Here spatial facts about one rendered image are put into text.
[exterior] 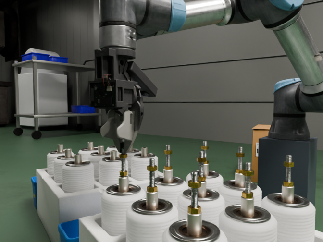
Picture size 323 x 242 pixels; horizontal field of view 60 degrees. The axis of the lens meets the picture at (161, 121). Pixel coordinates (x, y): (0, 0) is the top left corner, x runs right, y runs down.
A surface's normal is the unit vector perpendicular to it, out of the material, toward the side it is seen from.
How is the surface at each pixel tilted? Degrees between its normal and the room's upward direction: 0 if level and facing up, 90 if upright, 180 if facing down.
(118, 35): 90
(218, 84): 90
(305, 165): 90
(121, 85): 90
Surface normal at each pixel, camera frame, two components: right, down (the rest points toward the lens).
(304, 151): -0.61, 0.05
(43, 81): 0.82, 0.04
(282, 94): -0.83, 0.00
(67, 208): 0.54, 0.06
